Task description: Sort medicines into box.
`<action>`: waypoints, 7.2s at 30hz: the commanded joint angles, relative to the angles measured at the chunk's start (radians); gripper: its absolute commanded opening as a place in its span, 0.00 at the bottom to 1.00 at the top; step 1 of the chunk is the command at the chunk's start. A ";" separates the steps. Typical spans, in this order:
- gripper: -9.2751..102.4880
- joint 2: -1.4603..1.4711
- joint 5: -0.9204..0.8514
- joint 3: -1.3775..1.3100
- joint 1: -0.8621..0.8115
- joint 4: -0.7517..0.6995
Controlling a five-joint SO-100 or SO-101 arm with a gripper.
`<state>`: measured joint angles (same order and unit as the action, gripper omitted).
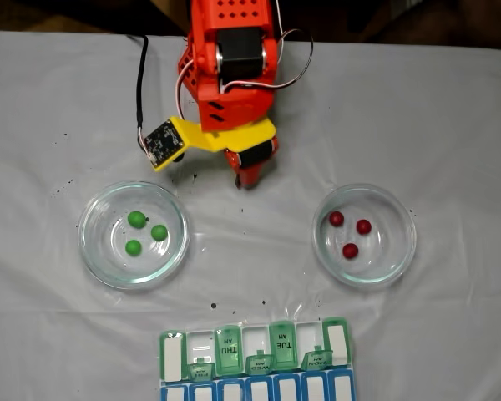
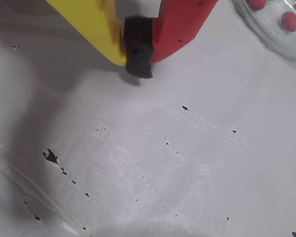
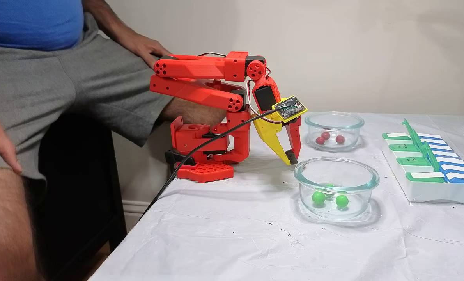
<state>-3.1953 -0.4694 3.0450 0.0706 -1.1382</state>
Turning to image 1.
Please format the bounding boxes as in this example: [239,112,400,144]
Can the white tablecloth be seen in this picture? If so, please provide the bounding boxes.
[0,29,501,401]

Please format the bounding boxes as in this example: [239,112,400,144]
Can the black camera cable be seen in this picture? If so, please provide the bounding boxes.
[127,34,150,129]

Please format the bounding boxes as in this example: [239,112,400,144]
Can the glass bowl with teal rim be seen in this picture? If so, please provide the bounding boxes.
[311,182,418,289]
[77,180,191,290]

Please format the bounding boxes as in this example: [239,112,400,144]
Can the white servo wire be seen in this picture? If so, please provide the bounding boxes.
[175,58,198,119]
[221,0,315,94]

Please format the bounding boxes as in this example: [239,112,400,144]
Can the weekly pill organizer box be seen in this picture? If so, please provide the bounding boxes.
[157,316,358,401]

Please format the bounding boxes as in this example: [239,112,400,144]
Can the black camera board yellow holder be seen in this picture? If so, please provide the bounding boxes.
[143,116,190,173]

